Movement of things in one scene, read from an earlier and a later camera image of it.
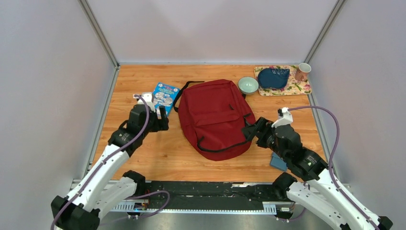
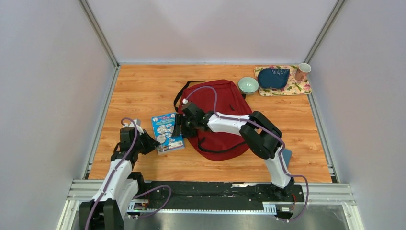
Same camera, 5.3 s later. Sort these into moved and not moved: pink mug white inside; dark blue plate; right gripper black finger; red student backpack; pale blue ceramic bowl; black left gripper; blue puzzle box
Moved: right gripper black finger; blue puzzle box; black left gripper
Not moved: dark blue plate; red student backpack; pink mug white inside; pale blue ceramic bowl
